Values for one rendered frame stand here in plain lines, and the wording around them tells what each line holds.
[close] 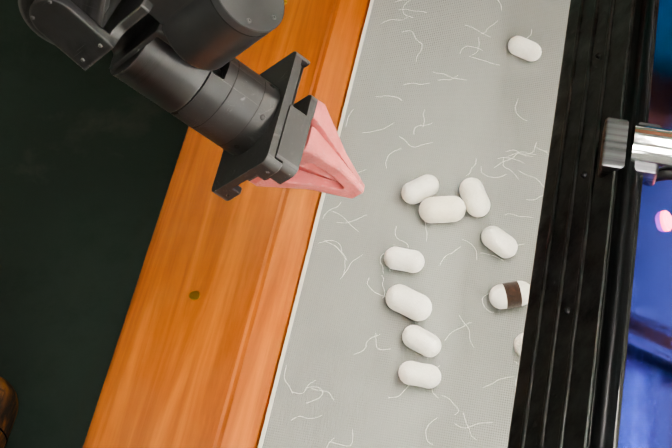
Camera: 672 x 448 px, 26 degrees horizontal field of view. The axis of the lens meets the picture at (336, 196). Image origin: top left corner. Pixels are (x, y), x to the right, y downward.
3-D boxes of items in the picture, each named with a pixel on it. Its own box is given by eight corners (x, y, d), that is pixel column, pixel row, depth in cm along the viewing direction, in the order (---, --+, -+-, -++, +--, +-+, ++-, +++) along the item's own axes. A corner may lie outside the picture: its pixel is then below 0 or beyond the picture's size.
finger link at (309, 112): (395, 150, 106) (297, 80, 102) (377, 229, 101) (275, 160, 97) (335, 183, 110) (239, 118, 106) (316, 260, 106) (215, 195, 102)
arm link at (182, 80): (111, 19, 101) (88, 79, 97) (167, -28, 96) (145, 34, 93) (189, 73, 104) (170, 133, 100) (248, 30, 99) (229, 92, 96)
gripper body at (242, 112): (317, 62, 104) (237, 4, 101) (287, 174, 98) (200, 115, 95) (262, 98, 108) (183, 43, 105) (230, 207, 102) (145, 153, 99)
